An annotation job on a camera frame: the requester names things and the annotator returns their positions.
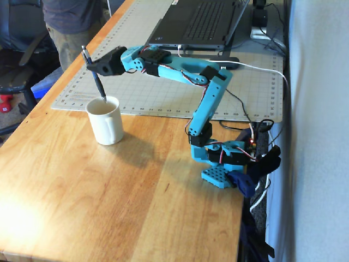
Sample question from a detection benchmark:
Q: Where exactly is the black cable bundle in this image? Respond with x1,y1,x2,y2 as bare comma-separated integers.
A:
261,2,287,58

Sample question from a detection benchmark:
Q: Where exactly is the black hub cable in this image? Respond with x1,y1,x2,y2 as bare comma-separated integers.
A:
225,88,254,123

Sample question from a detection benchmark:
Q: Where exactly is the blue storage box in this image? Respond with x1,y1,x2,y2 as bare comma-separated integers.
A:
31,68,62,103

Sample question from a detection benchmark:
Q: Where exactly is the dark grey laptop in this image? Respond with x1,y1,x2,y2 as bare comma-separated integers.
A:
148,0,250,51

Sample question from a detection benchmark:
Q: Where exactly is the silver device base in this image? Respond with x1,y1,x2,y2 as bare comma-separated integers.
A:
250,26,273,40

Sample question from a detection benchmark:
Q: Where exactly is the black desk device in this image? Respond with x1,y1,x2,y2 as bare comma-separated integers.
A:
252,0,269,28

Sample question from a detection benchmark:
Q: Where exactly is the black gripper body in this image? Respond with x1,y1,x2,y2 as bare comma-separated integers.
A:
94,52,124,78

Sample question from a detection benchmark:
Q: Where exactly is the red dumbbell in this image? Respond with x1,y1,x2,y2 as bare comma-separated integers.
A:
0,94,14,114

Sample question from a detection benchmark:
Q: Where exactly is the black office chair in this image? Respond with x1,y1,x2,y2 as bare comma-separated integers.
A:
0,0,61,137

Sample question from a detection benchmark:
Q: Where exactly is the white usb cable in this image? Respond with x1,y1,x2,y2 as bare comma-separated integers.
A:
177,44,290,214

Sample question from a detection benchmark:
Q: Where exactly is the person in grey shirt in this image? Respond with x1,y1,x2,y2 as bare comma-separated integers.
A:
42,0,110,73

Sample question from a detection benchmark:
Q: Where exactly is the dark blue pen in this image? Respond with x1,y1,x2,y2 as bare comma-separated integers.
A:
81,45,107,104

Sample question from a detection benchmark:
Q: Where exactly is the white ceramic mug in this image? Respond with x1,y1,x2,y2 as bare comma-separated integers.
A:
85,96,124,146

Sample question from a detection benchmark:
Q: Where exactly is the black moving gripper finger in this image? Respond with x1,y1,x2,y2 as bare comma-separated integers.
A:
96,46,128,64

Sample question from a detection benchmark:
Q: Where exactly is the blue and black clamp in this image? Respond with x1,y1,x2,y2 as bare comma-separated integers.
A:
227,144,282,199

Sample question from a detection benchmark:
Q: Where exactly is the black power cable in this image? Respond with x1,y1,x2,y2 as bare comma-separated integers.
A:
219,118,275,138

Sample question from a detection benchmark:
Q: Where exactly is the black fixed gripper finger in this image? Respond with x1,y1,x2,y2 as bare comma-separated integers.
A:
86,63,103,75

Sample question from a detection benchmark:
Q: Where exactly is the grey gridded cutting mat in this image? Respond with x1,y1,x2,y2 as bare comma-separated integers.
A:
51,0,284,123

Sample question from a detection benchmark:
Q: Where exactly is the black usb hub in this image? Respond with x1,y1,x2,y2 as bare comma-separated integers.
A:
217,56,240,71

